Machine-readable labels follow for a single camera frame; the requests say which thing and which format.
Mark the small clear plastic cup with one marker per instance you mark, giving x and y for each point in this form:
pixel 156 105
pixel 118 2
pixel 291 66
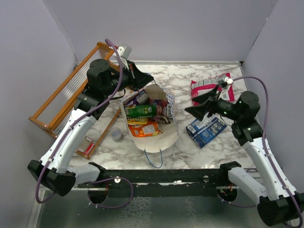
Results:
pixel 116 134

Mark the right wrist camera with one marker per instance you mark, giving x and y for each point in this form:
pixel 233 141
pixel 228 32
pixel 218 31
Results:
pixel 224 81

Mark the purple berries snack pack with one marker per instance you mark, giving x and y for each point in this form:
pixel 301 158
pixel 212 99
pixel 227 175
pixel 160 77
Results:
pixel 163 108

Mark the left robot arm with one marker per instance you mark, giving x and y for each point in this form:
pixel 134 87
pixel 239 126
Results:
pixel 103 82

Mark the purple chocolate bar pack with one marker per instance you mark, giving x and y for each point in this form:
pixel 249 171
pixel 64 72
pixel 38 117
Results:
pixel 140 99

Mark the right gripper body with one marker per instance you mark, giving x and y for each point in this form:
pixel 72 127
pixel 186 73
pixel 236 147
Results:
pixel 222 107

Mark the blue Kettle chips bag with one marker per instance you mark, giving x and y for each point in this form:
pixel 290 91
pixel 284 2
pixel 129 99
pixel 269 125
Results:
pixel 203 132

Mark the brown chocolate candy pack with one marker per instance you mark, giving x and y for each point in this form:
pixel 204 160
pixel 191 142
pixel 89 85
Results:
pixel 160 119

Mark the orange snack pack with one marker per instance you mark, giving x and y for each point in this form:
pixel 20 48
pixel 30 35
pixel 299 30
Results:
pixel 149 129

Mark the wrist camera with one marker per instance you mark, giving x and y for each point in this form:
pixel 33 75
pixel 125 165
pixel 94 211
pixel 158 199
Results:
pixel 224 81
pixel 124 52

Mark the green snack pack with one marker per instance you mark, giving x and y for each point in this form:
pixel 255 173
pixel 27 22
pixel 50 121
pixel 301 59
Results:
pixel 141 111

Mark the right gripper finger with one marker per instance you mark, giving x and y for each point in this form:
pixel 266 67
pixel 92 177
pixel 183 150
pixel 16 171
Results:
pixel 204 97
pixel 201 110

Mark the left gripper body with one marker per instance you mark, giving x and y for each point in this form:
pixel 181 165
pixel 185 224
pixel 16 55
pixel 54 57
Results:
pixel 127 79

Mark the pink snack bag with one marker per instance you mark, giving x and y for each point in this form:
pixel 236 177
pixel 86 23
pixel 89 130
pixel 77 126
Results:
pixel 203 86

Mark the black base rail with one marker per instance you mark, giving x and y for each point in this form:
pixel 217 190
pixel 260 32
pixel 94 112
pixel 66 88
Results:
pixel 160 182

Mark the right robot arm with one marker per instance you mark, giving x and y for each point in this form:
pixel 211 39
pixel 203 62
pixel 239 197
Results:
pixel 276 199

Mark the red white small box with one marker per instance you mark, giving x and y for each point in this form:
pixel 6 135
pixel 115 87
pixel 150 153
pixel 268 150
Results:
pixel 89 148

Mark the yellow M&M candy pack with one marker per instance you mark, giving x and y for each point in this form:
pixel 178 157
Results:
pixel 137 121

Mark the orange wooden rack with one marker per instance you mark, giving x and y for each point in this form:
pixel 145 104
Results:
pixel 52 116

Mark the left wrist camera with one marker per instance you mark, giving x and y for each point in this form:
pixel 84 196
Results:
pixel 124 52

